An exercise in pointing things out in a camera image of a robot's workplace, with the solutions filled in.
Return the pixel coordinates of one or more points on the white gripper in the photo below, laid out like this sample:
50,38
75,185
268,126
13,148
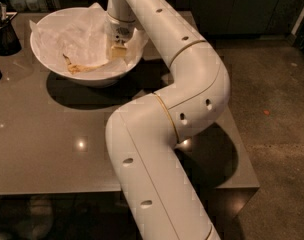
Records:
120,30

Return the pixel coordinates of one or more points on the spotted yellow banana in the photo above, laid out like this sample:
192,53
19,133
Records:
77,68

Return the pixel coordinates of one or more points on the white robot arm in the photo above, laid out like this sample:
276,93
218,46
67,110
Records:
142,134

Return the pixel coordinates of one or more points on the white ceramic bowl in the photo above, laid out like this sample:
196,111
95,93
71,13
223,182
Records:
48,62

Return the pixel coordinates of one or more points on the dark wire utensil holder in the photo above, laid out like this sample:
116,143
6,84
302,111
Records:
9,42

